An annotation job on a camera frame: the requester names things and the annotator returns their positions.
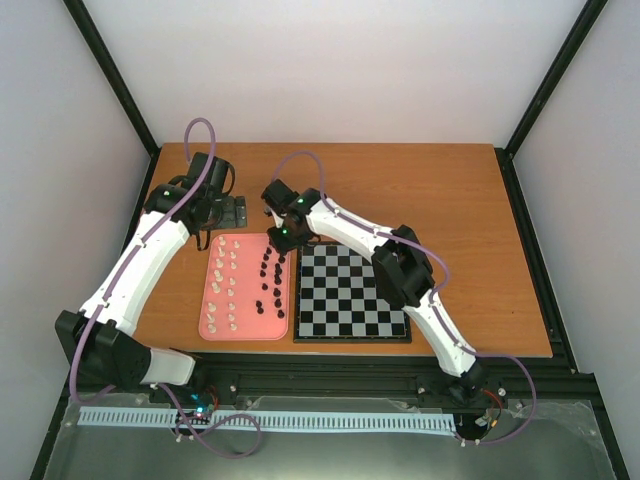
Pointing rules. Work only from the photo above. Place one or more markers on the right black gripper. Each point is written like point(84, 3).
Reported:
point(279, 245)

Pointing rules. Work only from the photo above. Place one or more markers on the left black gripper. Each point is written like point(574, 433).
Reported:
point(238, 218)

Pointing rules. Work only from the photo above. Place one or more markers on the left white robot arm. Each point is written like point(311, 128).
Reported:
point(98, 339)

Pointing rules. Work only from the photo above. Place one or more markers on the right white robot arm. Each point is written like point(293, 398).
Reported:
point(402, 271)

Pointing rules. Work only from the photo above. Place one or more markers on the pink plastic tray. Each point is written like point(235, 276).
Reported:
point(232, 290)

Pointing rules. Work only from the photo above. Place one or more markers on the black white chessboard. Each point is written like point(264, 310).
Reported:
point(337, 301)

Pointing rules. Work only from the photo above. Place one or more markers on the black aluminium frame rail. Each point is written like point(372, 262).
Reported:
point(417, 379)

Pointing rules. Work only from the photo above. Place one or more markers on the light blue slotted cable duct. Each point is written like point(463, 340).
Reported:
point(272, 421)

